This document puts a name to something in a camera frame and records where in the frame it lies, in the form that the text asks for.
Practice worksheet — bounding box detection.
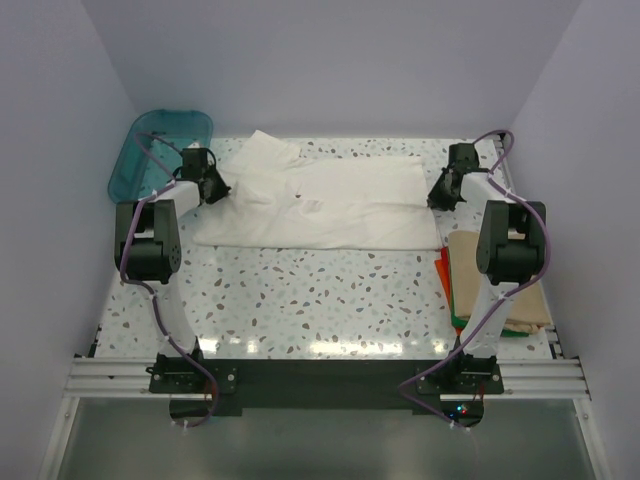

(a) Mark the white printed t shirt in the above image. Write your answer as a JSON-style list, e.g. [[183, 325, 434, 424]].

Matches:
[[193, 131, 442, 251]]

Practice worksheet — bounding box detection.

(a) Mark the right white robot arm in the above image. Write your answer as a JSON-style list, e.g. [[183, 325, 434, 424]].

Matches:
[[427, 143, 550, 393]]

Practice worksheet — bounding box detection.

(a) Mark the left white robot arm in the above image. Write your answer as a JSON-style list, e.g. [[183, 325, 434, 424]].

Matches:
[[114, 146, 231, 392]]

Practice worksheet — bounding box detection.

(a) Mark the teal plastic basket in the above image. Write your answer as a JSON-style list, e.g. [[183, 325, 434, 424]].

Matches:
[[108, 109, 213, 204]]

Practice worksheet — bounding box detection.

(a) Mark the orange folded t shirt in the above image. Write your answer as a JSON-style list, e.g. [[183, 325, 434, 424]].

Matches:
[[434, 247, 454, 319]]

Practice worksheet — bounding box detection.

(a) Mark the green folded t shirt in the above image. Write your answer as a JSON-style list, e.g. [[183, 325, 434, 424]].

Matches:
[[449, 301, 538, 338]]

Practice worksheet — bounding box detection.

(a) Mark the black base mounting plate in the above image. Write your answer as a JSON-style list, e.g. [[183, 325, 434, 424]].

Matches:
[[146, 355, 505, 427]]

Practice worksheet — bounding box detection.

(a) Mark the aluminium frame rail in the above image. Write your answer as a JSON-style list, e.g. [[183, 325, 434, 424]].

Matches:
[[64, 357, 589, 399]]

